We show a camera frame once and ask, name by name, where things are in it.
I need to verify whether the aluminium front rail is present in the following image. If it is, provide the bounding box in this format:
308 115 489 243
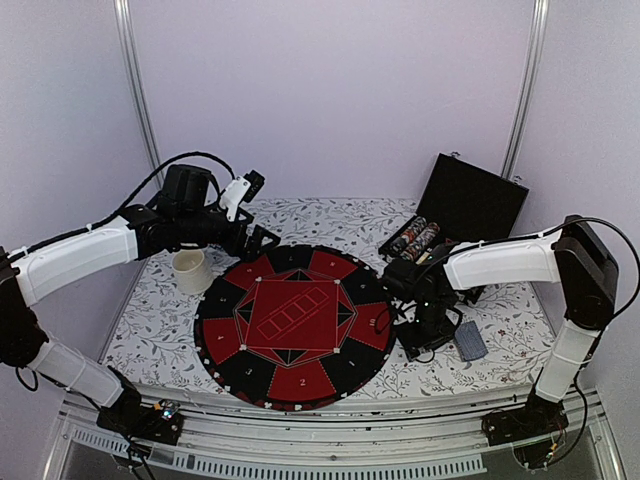
42 382 626 480

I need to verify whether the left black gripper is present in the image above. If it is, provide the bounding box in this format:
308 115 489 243
178 208 283 263

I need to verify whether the cream ceramic cup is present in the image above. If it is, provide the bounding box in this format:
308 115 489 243
171 250 213 295

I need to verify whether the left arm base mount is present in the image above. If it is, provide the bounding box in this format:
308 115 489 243
97 367 184 446

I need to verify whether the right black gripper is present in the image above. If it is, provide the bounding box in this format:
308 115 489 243
396 296 456 362

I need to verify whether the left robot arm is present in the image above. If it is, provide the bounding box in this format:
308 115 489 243
1 164 278 434

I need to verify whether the chip row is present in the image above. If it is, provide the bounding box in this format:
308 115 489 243
400 222 440 261
389 216 427 254

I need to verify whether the aluminium frame post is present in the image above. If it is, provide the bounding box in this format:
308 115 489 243
501 0 550 180
113 0 161 169

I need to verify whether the black poker chip case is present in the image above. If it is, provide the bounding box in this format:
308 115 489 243
378 154 529 265

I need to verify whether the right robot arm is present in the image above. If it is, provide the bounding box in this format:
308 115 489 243
382 215 619 436

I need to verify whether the blue playing card deck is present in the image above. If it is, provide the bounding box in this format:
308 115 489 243
454 321 488 362

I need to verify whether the right aluminium frame post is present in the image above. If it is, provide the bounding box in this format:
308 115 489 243
501 0 550 180

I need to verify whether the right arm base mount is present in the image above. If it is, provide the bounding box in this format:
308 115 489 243
481 394 569 470

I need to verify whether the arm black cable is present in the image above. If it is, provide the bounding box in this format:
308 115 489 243
374 214 636 451
0 149 236 261

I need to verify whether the round red black poker mat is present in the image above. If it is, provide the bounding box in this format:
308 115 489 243
194 245 395 411

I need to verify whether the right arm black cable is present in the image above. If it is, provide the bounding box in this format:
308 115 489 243
374 214 636 451

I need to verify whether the left aluminium frame post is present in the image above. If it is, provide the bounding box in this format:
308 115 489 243
113 0 161 169

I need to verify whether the chip row back left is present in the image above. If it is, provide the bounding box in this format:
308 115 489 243
389 216 427 254

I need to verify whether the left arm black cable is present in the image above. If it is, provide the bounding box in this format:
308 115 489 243
0 149 236 261

